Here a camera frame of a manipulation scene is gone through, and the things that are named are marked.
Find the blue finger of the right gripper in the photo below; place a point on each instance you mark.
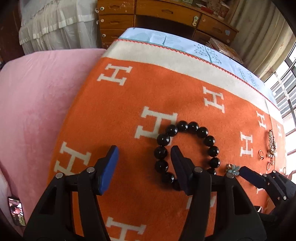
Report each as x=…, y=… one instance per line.
x=252, y=177

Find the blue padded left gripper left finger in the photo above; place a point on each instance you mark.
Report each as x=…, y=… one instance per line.
x=105, y=168

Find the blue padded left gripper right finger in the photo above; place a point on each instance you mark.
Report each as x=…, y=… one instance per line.
x=184, y=170

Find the blue flower brooch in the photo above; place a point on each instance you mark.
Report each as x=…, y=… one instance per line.
x=232, y=169

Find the orange H-pattern blanket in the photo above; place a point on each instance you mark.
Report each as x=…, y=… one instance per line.
x=132, y=94

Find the window with metal grille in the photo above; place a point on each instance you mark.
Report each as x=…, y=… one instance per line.
x=282, y=85

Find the smartphone with lit screen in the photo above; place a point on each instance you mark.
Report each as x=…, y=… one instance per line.
x=16, y=210

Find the pink fleece blanket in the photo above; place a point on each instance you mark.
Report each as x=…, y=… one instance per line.
x=36, y=92

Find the stack of books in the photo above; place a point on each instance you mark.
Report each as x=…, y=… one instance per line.
x=224, y=49

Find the light blue printed bedsheet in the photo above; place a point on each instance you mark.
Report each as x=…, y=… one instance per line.
x=198, y=50

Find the beige curtain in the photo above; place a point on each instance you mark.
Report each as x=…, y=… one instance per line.
x=264, y=39

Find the wooden desk with drawers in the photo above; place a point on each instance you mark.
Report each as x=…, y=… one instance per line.
x=174, y=17

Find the white lace bed cover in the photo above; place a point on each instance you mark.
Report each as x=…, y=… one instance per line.
x=58, y=25

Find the gold ring pink stone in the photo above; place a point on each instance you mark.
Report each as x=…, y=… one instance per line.
x=268, y=166

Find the gold ring red stone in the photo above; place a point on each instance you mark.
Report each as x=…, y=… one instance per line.
x=261, y=154

